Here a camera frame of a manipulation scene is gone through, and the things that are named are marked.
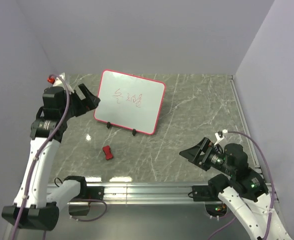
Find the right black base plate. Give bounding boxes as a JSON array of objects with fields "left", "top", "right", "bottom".
[{"left": 188, "top": 185, "right": 214, "bottom": 202}]

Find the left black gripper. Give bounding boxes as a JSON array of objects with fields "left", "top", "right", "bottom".
[{"left": 60, "top": 83, "right": 100, "bottom": 120}]

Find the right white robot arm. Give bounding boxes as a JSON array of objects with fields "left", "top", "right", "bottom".
[{"left": 179, "top": 137, "right": 291, "bottom": 240}]

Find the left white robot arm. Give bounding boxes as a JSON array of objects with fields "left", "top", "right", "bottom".
[{"left": 1, "top": 83, "right": 100, "bottom": 231}]

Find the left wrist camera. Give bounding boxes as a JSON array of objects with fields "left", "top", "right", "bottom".
[{"left": 47, "top": 72, "right": 75, "bottom": 95}]

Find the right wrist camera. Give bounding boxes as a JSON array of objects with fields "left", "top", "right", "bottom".
[{"left": 214, "top": 129, "right": 228, "bottom": 146}]

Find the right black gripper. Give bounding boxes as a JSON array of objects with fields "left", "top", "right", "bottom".
[{"left": 178, "top": 135, "right": 234, "bottom": 175}]

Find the pink framed whiteboard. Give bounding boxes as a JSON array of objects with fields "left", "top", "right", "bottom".
[{"left": 93, "top": 69, "right": 166, "bottom": 135}]

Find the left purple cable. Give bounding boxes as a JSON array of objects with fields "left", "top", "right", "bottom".
[{"left": 11, "top": 73, "right": 75, "bottom": 240}]

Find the right side aluminium rail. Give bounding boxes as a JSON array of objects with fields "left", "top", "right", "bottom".
[{"left": 227, "top": 75, "right": 264, "bottom": 177}]

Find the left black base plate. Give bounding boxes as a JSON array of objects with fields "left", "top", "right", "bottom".
[{"left": 81, "top": 185, "right": 105, "bottom": 201}]

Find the aluminium mounting rail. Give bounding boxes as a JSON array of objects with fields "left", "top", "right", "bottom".
[{"left": 87, "top": 182, "right": 220, "bottom": 205}]

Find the red whiteboard eraser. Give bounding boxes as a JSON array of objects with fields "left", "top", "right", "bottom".
[{"left": 102, "top": 145, "right": 114, "bottom": 161}]

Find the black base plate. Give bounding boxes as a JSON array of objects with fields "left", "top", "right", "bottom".
[
  {"left": 188, "top": 185, "right": 214, "bottom": 202},
  {"left": 81, "top": 185, "right": 105, "bottom": 201}
]

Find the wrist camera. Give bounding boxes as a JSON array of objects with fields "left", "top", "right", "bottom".
[
  {"left": 47, "top": 72, "right": 75, "bottom": 95},
  {"left": 214, "top": 129, "right": 228, "bottom": 146}
]

